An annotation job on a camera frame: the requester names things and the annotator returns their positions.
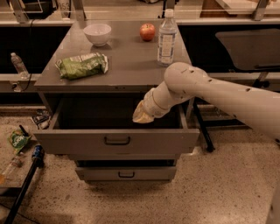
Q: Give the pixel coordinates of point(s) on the red apple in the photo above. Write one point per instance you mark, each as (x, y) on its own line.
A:
(147, 32)

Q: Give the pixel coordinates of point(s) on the white ceramic bowl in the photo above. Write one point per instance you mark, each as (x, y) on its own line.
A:
(97, 34)

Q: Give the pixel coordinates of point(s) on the plastic bottle on floor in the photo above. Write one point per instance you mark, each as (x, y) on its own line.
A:
(10, 172)

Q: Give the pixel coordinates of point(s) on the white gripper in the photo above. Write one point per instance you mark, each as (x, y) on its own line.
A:
(152, 105)

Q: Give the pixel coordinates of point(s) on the grey bottom drawer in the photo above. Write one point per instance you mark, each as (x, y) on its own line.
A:
(126, 173)

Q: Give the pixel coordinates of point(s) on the small water bottle on ledge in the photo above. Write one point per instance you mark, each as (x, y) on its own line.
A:
(20, 66)

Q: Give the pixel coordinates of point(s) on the black pole with blue clamp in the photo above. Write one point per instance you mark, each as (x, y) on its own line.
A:
(37, 161)

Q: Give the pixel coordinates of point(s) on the dark snack packet on floor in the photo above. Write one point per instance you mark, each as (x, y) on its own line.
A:
(41, 119)

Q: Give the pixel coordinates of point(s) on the grey top drawer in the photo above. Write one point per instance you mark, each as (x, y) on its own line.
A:
(104, 126)

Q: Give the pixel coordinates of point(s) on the clear plastic water bottle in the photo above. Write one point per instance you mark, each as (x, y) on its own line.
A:
(166, 39)

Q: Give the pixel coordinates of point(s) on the green snack packet on floor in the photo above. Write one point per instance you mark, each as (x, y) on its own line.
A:
(18, 140)

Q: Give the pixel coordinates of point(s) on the grey chair seat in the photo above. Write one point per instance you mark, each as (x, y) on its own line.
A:
(252, 50)

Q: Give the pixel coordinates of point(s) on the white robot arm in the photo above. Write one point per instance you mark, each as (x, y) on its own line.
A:
(223, 197)

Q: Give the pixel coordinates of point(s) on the green chip bag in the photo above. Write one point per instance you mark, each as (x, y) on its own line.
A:
(81, 66)

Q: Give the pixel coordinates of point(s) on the black table leg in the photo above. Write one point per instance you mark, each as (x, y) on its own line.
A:
(209, 144)

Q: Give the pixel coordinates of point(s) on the grey metal drawer cabinet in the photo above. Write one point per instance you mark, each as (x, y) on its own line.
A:
(132, 71)

